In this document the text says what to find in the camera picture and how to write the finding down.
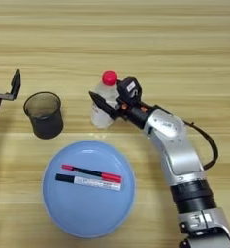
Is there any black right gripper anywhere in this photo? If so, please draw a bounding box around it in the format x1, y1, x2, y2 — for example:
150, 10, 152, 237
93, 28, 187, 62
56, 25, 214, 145
88, 90, 160, 131

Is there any clear bottle with red cap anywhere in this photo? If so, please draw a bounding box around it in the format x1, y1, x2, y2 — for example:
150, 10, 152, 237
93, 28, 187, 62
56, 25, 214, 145
89, 70, 121, 130

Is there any black mesh cup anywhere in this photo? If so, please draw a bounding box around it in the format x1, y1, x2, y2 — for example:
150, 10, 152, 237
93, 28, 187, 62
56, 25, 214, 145
22, 91, 64, 140

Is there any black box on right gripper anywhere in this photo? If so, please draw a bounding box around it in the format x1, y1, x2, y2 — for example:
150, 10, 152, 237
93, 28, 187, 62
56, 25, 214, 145
116, 76, 143, 106

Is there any red and black pen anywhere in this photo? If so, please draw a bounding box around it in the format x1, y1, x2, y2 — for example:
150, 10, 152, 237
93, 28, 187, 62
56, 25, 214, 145
60, 164, 123, 184

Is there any black and white marker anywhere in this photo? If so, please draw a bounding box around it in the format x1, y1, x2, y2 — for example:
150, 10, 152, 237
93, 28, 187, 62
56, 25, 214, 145
54, 173, 122, 192

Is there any blue round plate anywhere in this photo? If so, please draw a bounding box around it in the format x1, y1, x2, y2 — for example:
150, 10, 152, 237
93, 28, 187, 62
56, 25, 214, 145
41, 139, 137, 239

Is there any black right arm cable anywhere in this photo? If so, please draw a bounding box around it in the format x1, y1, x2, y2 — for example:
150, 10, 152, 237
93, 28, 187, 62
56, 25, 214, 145
183, 120, 219, 171

